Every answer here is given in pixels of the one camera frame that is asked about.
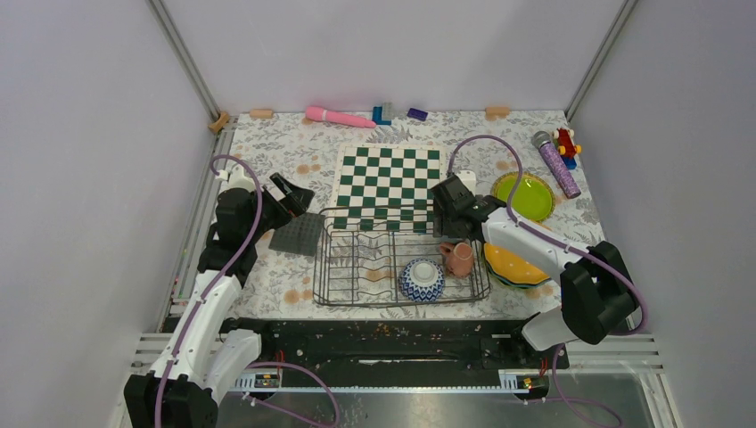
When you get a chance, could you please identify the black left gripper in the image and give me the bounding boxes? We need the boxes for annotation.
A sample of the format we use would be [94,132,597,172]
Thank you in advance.
[245,173,313,243]

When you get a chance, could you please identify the pink mug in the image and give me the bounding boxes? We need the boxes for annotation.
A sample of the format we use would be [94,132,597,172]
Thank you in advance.
[440,242,474,278]

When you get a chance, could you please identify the orange dotted plate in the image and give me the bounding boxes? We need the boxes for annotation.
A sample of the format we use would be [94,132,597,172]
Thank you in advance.
[482,243,550,284]

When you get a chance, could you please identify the blue white patterned bowl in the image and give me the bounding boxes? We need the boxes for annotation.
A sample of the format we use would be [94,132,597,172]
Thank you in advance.
[397,258,445,303]

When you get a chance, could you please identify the plain lime green plate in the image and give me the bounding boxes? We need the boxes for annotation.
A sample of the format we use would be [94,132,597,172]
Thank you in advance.
[491,172,555,222]

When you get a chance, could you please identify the metal wire dish rack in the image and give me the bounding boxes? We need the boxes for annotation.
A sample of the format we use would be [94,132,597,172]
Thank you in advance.
[314,202,491,308]

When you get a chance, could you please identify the teal dotted plate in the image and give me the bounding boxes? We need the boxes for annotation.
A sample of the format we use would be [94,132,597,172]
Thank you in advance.
[485,261,544,289]

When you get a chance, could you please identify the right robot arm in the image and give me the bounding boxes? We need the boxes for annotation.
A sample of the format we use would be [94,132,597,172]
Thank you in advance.
[431,175,645,367]

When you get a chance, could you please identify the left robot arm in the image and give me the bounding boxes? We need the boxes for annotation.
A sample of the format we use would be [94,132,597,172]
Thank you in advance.
[124,173,315,427]

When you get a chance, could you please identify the grey lego baseplate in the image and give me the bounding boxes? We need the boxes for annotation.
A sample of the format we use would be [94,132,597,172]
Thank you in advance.
[269,212,325,257]

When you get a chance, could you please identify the green white chessboard mat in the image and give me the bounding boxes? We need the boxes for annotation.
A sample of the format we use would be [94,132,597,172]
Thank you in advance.
[325,144,447,234]

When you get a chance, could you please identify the floral tablecloth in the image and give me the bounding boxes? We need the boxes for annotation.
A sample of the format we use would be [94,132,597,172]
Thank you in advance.
[229,111,567,320]

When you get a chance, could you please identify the pink cylindrical toy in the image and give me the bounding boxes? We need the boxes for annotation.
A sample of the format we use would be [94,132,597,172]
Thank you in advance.
[305,106,376,128]

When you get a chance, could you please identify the wooden block back left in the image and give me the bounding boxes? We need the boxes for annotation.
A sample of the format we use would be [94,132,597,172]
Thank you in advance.
[249,109,274,119]

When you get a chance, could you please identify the wooden block back right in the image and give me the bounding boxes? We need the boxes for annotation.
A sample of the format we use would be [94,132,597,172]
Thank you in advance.
[484,106,511,121]

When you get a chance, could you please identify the purple lego brick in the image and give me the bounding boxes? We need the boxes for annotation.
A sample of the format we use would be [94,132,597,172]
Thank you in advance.
[407,108,429,122]

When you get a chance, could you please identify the purple glitter microphone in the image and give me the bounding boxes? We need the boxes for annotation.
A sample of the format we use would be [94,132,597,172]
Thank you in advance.
[531,131,581,199]

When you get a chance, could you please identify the wooden corner block left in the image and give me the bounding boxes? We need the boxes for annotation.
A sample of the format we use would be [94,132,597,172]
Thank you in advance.
[208,111,230,135]

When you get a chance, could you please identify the blue grey lego bricks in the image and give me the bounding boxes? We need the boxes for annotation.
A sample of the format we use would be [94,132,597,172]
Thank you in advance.
[372,103,394,126]

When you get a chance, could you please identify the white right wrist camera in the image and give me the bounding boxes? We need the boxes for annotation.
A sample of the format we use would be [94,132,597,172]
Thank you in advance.
[456,169,477,193]

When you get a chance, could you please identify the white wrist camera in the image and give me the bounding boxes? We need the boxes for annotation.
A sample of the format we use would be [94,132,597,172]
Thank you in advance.
[456,169,477,193]
[215,167,257,192]

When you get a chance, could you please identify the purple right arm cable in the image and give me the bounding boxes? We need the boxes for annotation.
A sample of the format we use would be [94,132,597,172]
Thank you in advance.
[446,135,650,426]

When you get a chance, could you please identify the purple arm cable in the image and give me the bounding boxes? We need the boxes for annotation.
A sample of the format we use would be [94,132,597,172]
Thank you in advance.
[446,135,650,426]
[153,154,341,428]

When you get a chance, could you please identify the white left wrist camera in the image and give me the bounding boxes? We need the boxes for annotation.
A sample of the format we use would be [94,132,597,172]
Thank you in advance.
[215,167,257,192]

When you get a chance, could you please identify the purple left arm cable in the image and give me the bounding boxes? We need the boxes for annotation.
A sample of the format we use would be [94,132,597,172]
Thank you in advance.
[153,154,341,428]

